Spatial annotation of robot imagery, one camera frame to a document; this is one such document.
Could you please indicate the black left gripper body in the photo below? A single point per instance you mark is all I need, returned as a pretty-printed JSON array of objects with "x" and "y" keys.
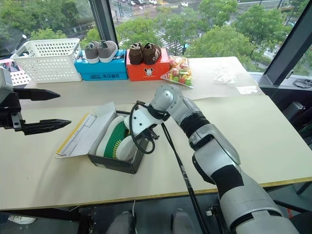
[{"x": 8, "y": 114}]

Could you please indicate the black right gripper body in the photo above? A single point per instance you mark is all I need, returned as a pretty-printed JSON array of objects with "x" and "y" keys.
[{"x": 147, "y": 134}]

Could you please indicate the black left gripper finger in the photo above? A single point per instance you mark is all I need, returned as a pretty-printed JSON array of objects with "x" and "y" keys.
[
  {"x": 36, "y": 94},
  {"x": 46, "y": 124}
]

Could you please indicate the green and white knit shoe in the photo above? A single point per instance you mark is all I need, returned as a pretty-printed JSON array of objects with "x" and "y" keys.
[
  {"x": 125, "y": 150},
  {"x": 113, "y": 136}
]

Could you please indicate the black shoebox with white lid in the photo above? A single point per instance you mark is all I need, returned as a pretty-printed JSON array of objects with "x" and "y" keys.
[{"x": 80, "y": 136}]

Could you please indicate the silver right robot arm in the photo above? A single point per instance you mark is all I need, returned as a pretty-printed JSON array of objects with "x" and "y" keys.
[{"x": 219, "y": 156}]

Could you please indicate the orange shoebox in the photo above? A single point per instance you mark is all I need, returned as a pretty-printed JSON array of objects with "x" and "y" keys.
[{"x": 146, "y": 72}]

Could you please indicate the blue shoebox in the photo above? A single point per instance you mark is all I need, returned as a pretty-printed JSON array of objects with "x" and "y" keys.
[{"x": 102, "y": 70}]

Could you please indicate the pink and white perforated basket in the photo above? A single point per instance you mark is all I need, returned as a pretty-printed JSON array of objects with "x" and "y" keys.
[{"x": 17, "y": 76}]

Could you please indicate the white perforated plastic basket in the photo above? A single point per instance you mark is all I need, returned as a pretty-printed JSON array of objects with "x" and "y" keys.
[{"x": 48, "y": 61}]

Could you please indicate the grey canvas shoe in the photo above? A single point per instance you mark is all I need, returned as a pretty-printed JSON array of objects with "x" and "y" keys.
[
  {"x": 91, "y": 52},
  {"x": 107, "y": 51}
]

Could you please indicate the clear bag of colourful candies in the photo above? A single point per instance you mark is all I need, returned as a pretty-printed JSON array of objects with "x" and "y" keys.
[{"x": 180, "y": 73}]

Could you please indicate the brown suede shoe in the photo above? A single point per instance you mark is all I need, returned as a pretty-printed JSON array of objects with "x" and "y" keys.
[
  {"x": 151, "y": 54},
  {"x": 135, "y": 54}
]

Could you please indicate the dark rounded grey shape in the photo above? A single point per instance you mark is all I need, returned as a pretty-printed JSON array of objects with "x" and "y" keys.
[
  {"x": 122, "y": 223},
  {"x": 181, "y": 221}
]

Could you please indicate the clear bag of white pieces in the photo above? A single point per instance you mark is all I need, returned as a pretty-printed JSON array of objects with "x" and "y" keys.
[{"x": 225, "y": 75}]

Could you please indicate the white shoe on floor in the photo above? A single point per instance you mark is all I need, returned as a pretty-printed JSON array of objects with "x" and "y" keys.
[{"x": 22, "y": 219}]

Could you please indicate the black device beside table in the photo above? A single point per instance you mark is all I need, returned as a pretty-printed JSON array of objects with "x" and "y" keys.
[{"x": 295, "y": 109}]

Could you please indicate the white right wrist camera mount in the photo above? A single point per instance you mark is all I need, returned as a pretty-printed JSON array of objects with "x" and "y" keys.
[{"x": 142, "y": 119}]

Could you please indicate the dark window frame post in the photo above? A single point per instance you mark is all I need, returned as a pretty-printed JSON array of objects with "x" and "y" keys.
[
  {"x": 290, "y": 46},
  {"x": 103, "y": 22}
]

